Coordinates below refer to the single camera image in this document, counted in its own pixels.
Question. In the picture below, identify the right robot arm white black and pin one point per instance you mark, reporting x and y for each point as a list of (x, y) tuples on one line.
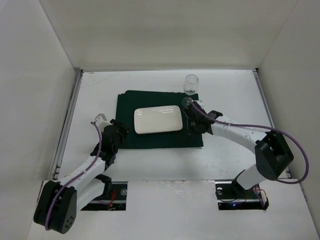
[(272, 153)]

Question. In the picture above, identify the white rectangular plate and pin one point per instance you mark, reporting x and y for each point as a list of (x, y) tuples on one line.
[(160, 119)]

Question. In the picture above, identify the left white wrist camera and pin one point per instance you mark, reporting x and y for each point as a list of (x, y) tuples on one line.
[(101, 122)]

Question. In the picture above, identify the right aluminium table rail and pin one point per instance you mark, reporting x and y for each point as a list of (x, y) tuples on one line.
[(286, 174)]

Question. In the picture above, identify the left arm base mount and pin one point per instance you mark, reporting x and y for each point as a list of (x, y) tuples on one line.
[(113, 198)]

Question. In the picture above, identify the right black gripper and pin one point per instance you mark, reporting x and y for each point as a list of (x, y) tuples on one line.
[(191, 116)]

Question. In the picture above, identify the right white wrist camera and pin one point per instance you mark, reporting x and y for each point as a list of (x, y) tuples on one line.
[(200, 102)]

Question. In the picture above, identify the aluminium table rail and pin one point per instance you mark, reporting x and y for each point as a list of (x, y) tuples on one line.
[(286, 174), (58, 156)]

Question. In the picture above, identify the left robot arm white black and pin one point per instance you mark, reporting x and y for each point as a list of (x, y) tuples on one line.
[(86, 188)]

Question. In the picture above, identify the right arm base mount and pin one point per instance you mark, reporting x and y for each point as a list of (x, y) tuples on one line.
[(231, 196)]

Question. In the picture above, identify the left aluminium table rail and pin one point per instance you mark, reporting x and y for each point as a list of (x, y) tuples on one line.
[(58, 156)]

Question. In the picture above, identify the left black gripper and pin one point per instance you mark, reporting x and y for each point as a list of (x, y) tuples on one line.
[(119, 125)]

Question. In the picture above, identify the dark green cloth napkin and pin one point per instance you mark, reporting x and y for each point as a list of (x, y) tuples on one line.
[(131, 100)]

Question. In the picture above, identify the clear wine glass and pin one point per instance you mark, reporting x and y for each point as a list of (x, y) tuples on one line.
[(190, 87)]

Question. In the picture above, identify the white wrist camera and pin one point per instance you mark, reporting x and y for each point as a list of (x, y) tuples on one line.
[(101, 122), (200, 102)]

